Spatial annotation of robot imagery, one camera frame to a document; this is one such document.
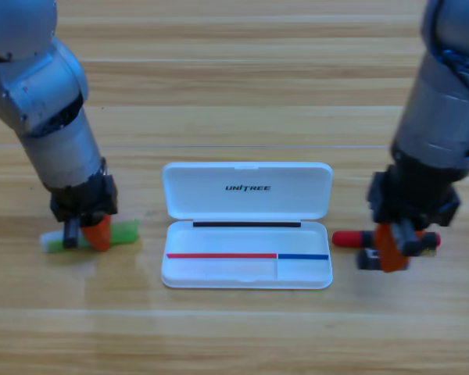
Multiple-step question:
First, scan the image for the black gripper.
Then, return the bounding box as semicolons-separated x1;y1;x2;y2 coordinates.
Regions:
48;158;119;252
366;150;469;273

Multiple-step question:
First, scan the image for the red and black marker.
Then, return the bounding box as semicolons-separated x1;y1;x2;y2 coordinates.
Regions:
331;230;442;250

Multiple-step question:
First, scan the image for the green highlighter pen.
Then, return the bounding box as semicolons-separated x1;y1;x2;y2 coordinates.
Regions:
40;219;141;253

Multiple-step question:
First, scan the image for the black eraser with white print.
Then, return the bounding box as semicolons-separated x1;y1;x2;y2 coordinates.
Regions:
356;248;381;271

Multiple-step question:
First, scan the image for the white Unitree pencil case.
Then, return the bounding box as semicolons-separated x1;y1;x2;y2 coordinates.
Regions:
160;161;334;291

